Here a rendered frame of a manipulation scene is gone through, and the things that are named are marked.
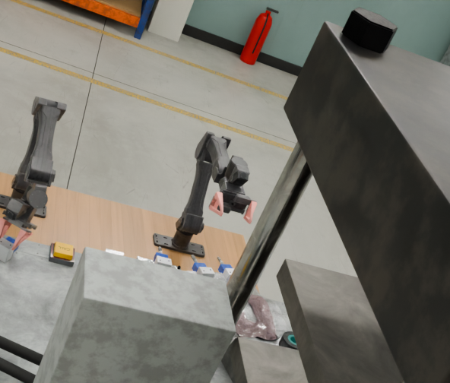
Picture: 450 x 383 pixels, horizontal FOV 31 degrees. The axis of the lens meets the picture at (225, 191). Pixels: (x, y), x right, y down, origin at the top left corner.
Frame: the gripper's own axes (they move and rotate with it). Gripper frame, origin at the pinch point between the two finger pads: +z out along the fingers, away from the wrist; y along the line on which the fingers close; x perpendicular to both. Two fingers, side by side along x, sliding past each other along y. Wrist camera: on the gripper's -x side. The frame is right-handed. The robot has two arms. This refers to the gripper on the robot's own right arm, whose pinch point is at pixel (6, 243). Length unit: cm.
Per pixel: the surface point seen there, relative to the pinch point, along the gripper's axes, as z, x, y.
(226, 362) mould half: 0, 6, 78
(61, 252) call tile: -4.8, 10.6, 14.1
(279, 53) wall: -222, 527, -27
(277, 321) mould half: -18, 25, 86
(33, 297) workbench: 9.2, -6.4, 17.6
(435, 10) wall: -327, 522, 88
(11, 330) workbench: 17.7, -21.3, 20.3
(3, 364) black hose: 22, -39, 28
